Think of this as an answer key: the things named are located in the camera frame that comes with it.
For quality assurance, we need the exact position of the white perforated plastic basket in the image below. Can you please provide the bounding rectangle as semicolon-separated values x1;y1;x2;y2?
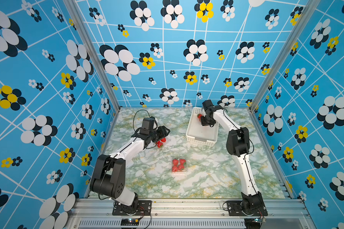
186;107;219;147

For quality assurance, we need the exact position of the clear plastic clamshell container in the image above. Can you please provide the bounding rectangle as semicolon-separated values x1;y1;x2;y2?
172;158;187;173

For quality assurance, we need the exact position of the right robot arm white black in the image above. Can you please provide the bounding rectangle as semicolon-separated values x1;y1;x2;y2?
200;100;267;217

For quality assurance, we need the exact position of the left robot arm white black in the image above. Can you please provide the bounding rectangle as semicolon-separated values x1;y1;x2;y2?
90;117;170;213

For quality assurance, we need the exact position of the green circuit board left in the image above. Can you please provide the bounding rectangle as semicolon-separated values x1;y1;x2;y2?
120;218;140;227

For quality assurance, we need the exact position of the green circuit board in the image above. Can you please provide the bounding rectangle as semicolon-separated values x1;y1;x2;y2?
120;218;140;227
245;219;265;229

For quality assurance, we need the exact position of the green circuit board right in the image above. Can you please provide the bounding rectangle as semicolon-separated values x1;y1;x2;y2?
245;219;265;229

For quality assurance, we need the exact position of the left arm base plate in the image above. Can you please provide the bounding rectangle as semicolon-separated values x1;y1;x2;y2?
112;200;152;216

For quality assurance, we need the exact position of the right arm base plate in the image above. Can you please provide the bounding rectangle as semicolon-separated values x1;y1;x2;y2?
223;200;268;218

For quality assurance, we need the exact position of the aluminium front rail frame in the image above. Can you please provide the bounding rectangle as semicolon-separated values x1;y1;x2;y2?
66;198;315;229

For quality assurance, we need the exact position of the left aluminium corner post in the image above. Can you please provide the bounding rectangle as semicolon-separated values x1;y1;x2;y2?
64;0;120;113

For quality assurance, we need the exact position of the aluminium corner post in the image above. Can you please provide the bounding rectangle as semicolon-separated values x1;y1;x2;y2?
250;0;321;113
64;0;120;113

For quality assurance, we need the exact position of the right aluminium corner post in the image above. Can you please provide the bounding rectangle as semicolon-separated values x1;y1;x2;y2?
250;0;321;113

